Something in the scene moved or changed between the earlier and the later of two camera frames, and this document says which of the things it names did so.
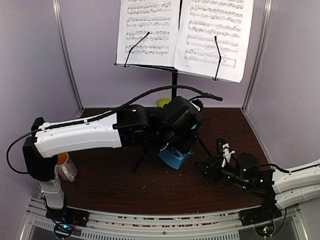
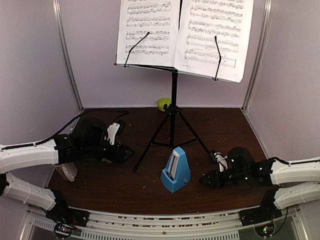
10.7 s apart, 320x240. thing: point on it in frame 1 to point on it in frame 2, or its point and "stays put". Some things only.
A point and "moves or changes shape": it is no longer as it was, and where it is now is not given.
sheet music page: x=214 y=39 stays put
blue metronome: x=172 y=159 moves or changes shape
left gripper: x=185 y=147 to x=118 y=155
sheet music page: x=148 y=32 stays put
